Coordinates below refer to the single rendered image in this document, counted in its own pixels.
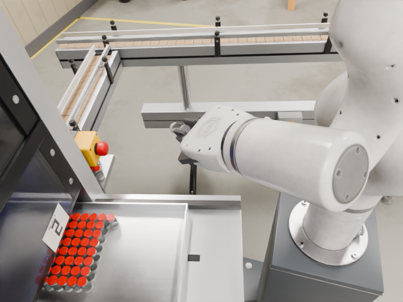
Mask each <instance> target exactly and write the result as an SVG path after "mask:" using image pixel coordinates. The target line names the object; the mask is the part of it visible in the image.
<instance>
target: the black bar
mask: <svg viewBox="0 0 403 302"><path fill-rule="evenodd" d="M95 202H111V203H188V209H206V210H241V201H230V200H144V199H99V198H96V199H95Z"/></svg>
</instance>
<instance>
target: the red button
mask: <svg viewBox="0 0 403 302"><path fill-rule="evenodd" d="M108 151H109V147H108V144H107V143H106V142H105V141H100V142H98V144H97V153H98V155H99V156H106V155H107V154H108Z"/></svg>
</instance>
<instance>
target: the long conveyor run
mask: <svg viewBox="0 0 403 302"><path fill-rule="evenodd" d="M328 15H329V13H328V12H327V11H325V12H324V13H323V16H324V17H322V19H321V23H306V24H289V25H257V26H224V27H221V22H219V20H220V16H216V17H215V20H216V21H217V22H215V27H207V28H174V29H142V30H125V31H118V30H117V27H116V25H114V24H115V21H114V20H111V21H110V24H111V25H112V26H111V29H112V30H111V31H92V32H61V34H62V37H65V38H64V39H56V42H57V44H61V45H60V46H59V47H58V48H57V49H56V50H55V53H56V55H57V57H58V59H59V61H60V63H61V66H62V68H63V69H64V68H71V63H69V62H68V58H73V59H74V62H75V65H76V66H81V64H82V62H83V61H84V59H85V57H86V55H87V54H88V52H89V50H90V49H91V47H92V46H93V45H95V48H96V50H95V51H94V52H95V53H102V52H103V51H104V49H105V48H106V45H107V44H108V45H109V46H110V50H109V52H108V53H112V52H114V51H118V52H119V56H120V59H121V62H122V66H123V67H158V66H182V65H228V64H275V63H299V62H344V61H343V59H342V57H341V56H340V55H339V53H338V52H337V51H336V50H335V48H334V47H333V45H332V43H331V41H330V38H329V23H327V20H328V18H327V16H328Z"/></svg>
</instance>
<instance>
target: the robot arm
mask: <svg viewBox="0 0 403 302"><path fill-rule="evenodd" d="M329 38H330V41H331V43H332V45H333V47H334V48H335V50H336V51H337V52H338V53H339V55H340V56H341V57H342V59H343V61H344V62H345V66H346V69H347V70H346V71H344V72H343V73H342V74H341V75H339V76H338V77H337V78H336V79H334V80H333V81H332V82H331V83H329V84H328V85H327V86H326V87H325V88H324V90H323V91H322V92H321V94H320V95H319V97H318V98H317V100H316V103H315V106H314V120H315V122H316V124H317V126H315V125H307V124H302V123H293V122H285V121H280V120H272V119H270V118H269V117H265V118H259V117H254V116H253V115H251V114H248V113H246V112H244V111H242V110H238V109H236V108H232V107H227V106H223V105H215V106H213V107H211V108H210V109H209V110H208V111H207V112H206V113H205V114H204V115H203V116H202V117H199V118H198V119H189V118H184V119H183V122H184V124H186V125H188V126H189V127H190V129H191V130H190V132H189V133H187V132H185V131H183V130H180V129H174V130H173V132H174V133H175V134H176V135H177V136H176V139H177V141H178V142H180V143H181V145H180V149H181V153H180V155H179V157H178V161H179V162H180V163H181V164H182V165H183V164H192V163H194V164H195V165H196V166H199V167H202V168H205V169H207V170H211V171H216V172H220V173H235V174H237V175H238V176H242V177H244V178H246V179H249V180H252V181H254V182H257V183H259V184H262V185H265V186H267V187H269V188H272V189H275V190H277V191H280V192H282V193H285V194H287V195H290V196H292V197H295V198H298V199H300V200H302V201H301V202H299V203H298V204H296V205H295V207H294V208H293V210H292V211H291V213H290V217H289V220H288V229H289V233H290V236H291V239H292V241H293V242H294V244H295V245H296V247H297V248H298V249H299V250H300V251H301V252H302V253H303V254H304V255H305V256H307V257H308V258H309V259H311V260H313V261H315V262H317V263H319V264H323V265H326V266H331V267H343V266H346V265H350V264H352V263H354V262H356V261H357V260H358V259H359V258H360V257H361V256H362V255H363V254H364V252H365V250H366V248H367V245H368V232H367V229H366V226H365V224H364V223H365V221H366V220H367V218H368V216H369V215H370V214H371V212H372V211H373V209H374V208H375V206H376V205H377V203H378V202H379V201H380V199H381V198H382V197H383V196H403V0H339V1H338V3H337V5H336V7H335V9H334V11H333V14H332V17H331V20H330V23H329Z"/></svg>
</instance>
